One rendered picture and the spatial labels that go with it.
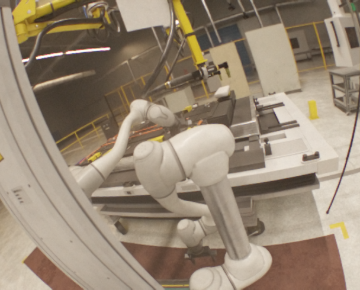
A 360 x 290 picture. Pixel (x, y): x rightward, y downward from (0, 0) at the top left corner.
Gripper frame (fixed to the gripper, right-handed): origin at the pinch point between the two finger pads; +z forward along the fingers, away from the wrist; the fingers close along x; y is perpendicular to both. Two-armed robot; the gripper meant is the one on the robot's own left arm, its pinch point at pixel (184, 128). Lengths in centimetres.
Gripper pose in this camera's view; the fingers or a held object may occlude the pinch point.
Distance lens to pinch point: 130.6
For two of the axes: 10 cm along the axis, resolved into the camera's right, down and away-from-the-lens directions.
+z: 4.4, 1.5, 8.9
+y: -1.3, -9.7, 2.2
